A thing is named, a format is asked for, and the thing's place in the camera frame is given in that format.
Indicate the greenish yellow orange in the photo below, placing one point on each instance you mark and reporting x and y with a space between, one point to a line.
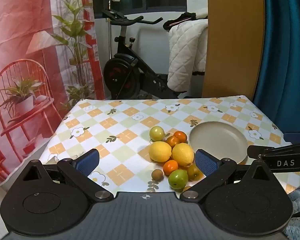
193 173

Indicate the black exercise bike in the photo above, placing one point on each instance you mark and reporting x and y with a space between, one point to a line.
130 62

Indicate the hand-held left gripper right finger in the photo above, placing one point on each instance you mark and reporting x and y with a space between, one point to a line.
205 162

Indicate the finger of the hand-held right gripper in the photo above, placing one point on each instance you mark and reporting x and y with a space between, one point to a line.
295 137
285 162

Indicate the small brown kiwi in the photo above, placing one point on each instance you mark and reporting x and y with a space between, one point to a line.
156 174
187 188

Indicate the teal curtain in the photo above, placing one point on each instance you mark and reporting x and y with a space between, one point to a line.
285 55

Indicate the beige round plate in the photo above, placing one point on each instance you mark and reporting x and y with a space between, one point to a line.
218 140

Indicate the bright green apple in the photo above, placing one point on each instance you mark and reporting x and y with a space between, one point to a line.
178 178

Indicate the pale yellow-green apple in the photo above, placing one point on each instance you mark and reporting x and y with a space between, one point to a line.
157 133

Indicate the checkered floral tablecloth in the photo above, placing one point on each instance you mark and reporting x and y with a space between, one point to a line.
115 130

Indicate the yellow lemon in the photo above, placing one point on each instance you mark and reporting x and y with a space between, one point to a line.
160 151
182 154

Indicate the white quilted blanket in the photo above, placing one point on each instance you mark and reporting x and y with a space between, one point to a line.
187 55

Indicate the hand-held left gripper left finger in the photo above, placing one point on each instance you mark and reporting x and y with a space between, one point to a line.
88 161

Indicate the orange tangerine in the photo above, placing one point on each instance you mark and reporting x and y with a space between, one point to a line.
181 136
170 167
172 141

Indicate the red printed backdrop cloth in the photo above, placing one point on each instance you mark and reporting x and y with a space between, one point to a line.
27 55

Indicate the wooden door panel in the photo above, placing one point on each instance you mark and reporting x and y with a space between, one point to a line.
232 37

